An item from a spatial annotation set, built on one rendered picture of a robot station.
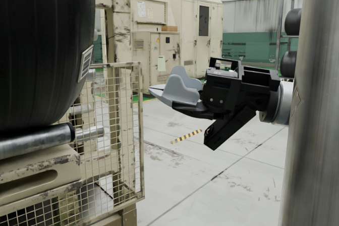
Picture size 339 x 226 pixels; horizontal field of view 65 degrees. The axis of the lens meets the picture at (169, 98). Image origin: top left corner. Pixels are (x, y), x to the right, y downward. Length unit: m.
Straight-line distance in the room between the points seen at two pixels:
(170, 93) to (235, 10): 12.16
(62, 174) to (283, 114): 0.43
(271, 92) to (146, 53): 4.66
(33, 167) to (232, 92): 0.39
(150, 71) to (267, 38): 7.54
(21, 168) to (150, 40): 4.55
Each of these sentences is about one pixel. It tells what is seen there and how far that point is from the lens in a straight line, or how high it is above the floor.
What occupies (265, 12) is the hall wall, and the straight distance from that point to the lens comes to 12.00.
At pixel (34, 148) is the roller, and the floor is 0.89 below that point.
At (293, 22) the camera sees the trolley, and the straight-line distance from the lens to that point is 5.59.
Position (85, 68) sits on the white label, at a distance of 0.51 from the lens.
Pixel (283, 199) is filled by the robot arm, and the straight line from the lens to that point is 0.17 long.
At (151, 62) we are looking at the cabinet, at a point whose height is 0.69.
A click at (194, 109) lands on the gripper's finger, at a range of 0.44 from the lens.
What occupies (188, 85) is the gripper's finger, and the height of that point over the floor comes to 1.02.
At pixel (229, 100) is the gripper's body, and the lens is 0.43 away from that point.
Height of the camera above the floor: 1.10
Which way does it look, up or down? 12 degrees down
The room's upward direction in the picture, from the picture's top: straight up
